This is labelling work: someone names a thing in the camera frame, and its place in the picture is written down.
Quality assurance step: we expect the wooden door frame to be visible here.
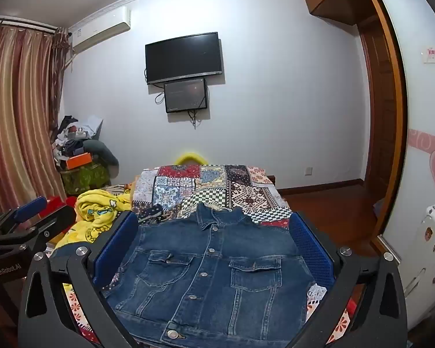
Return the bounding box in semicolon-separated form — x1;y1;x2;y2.
355;0;409;255

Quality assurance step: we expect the red cloth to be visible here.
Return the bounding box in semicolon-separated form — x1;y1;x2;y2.
43;195;77;215

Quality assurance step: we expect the green patterned cloth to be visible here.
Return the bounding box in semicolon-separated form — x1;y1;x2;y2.
60;162;111;196

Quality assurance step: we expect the white appliance with stickers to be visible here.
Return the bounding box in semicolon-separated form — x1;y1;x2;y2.
402;196;435;334

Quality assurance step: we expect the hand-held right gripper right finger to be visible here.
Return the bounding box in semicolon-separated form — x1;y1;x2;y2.
289;210;409;348

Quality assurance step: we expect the black wall television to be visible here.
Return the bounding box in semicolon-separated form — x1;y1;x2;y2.
145;32;224;86

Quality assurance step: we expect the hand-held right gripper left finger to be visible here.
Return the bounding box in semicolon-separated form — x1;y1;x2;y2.
17;210;140;348

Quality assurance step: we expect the wooden door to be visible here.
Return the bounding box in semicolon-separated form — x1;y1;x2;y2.
359;25;396;204

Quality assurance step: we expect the yellow chair back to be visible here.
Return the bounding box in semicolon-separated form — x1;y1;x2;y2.
174;152;211;166

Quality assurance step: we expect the blue denim jacket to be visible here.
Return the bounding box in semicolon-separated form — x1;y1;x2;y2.
103;202;329;340

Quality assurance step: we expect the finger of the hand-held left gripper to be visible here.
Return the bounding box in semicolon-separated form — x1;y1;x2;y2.
0;196;48;234
0;205;77;258

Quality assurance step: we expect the striped red curtain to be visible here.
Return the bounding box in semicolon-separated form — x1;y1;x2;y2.
0;25;72;215

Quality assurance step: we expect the pile of clutter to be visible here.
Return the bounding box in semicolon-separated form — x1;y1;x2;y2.
51;115;121;179

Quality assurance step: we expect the small black wall monitor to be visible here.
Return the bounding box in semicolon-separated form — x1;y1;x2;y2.
163;78;208;114

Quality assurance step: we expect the navy patterned cloth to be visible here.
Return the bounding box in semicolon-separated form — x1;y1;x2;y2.
136;205;176;224

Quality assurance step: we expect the yellow cartoon blanket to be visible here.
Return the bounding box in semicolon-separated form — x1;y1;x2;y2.
54;189;134;255

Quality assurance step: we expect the patchwork bedspread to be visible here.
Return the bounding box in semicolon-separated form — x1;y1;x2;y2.
130;164;294;231

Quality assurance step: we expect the white air conditioner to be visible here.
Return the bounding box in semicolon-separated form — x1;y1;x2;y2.
69;6;132;55

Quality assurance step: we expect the orange box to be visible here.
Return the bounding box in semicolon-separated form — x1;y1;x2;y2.
66;153;94;171

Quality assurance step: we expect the wooden baseboard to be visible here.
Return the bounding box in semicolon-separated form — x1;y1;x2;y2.
276;178;365;197

